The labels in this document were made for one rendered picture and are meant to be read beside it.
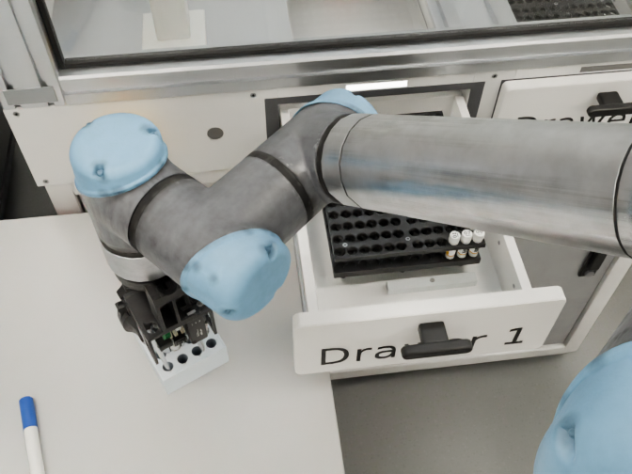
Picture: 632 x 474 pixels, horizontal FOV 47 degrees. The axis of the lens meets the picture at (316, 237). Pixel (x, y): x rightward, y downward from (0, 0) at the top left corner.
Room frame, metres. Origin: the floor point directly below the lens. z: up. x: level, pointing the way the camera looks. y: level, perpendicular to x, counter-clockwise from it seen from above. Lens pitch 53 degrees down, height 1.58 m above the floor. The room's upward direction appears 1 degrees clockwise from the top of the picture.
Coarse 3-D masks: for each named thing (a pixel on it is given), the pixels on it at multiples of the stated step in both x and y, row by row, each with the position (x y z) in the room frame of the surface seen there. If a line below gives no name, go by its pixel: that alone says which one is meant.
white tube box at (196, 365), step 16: (208, 336) 0.42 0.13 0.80; (144, 352) 0.42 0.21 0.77; (176, 352) 0.40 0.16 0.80; (192, 352) 0.40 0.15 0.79; (208, 352) 0.40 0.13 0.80; (224, 352) 0.41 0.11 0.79; (160, 368) 0.38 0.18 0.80; (176, 368) 0.38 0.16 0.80; (192, 368) 0.38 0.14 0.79; (208, 368) 0.39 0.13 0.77; (176, 384) 0.37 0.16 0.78
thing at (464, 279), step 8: (472, 272) 0.49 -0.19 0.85; (392, 280) 0.48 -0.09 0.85; (400, 280) 0.48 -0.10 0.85; (408, 280) 0.48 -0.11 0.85; (416, 280) 0.48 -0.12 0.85; (424, 280) 0.48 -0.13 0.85; (432, 280) 0.48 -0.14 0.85; (440, 280) 0.48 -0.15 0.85; (448, 280) 0.48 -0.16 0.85; (456, 280) 0.48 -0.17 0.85; (464, 280) 0.48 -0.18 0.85; (472, 280) 0.48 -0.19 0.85; (392, 288) 0.46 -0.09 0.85; (400, 288) 0.46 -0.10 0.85; (408, 288) 0.47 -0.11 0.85; (416, 288) 0.47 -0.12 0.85; (424, 288) 0.47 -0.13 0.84; (432, 288) 0.47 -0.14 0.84; (440, 288) 0.47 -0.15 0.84; (448, 288) 0.47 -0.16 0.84
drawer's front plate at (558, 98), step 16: (528, 80) 0.74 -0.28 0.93; (544, 80) 0.74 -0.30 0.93; (560, 80) 0.74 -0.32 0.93; (576, 80) 0.75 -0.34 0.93; (592, 80) 0.75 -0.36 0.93; (608, 80) 0.75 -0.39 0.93; (624, 80) 0.75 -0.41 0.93; (512, 96) 0.73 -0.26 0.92; (528, 96) 0.73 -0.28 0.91; (544, 96) 0.73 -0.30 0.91; (560, 96) 0.74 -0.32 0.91; (576, 96) 0.74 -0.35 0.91; (592, 96) 0.74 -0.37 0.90; (624, 96) 0.75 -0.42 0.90; (496, 112) 0.73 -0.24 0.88; (512, 112) 0.73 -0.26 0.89; (528, 112) 0.73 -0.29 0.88; (544, 112) 0.73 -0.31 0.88; (560, 112) 0.74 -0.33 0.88; (576, 112) 0.74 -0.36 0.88
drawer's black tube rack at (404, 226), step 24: (336, 216) 0.55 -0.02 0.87; (360, 216) 0.53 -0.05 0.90; (384, 216) 0.53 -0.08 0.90; (336, 240) 0.52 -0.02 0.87; (360, 240) 0.52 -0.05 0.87; (384, 240) 0.50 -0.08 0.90; (408, 240) 0.50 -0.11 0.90; (336, 264) 0.48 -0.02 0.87; (360, 264) 0.49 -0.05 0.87; (384, 264) 0.48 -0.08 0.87; (408, 264) 0.48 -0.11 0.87; (432, 264) 0.49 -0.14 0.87; (456, 264) 0.49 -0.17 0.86
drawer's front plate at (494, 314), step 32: (544, 288) 0.42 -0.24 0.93; (320, 320) 0.37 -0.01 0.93; (352, 320) 0.37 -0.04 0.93; (384, 320) 0.38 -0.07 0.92; (416, 320) 0.38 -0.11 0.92; (448, 320) 0.39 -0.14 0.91; (480, 320) 0.39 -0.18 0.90; (512, 320) 0.40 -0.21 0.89; (544, 320) 0.40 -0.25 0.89; (320, 352) 0.37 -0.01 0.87; (352, 352) 0.37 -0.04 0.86; (480, 352) 0.39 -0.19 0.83
